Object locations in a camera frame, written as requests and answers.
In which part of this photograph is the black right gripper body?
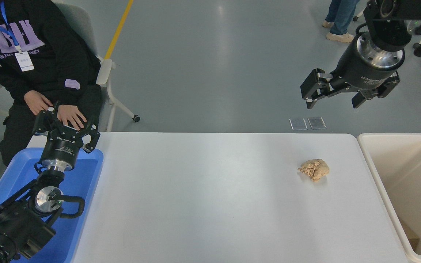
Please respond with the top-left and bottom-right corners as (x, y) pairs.
(334, 37), (403, 90)

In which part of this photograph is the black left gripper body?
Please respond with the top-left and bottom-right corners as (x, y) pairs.
(39, 125), (87, 171)

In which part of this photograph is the tan paper ball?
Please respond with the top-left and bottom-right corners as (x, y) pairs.
(298, 159), (330, 182)

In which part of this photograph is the person's right hand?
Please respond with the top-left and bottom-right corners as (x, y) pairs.
(23, 90), (54, 116)

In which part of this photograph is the person's left hand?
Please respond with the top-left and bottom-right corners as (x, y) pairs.
(56, 104), (88, 131)

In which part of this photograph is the blue plastic tray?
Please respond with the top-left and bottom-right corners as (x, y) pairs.
(0, 147), (104, 263)

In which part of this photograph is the clear floor plate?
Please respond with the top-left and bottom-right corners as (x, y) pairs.
(308, 117), (327, 130)
(289, 118), (308, 131)

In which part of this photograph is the person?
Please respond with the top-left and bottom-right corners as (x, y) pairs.
(322, 0), (361, 43)
(0, 0), (103, 167)

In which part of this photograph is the large pale bin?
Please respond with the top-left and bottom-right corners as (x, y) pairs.
(357, 133), (421, 263)

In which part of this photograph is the blue lanyard with white badge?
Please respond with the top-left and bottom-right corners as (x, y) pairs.
(0, 0), (35, 72)

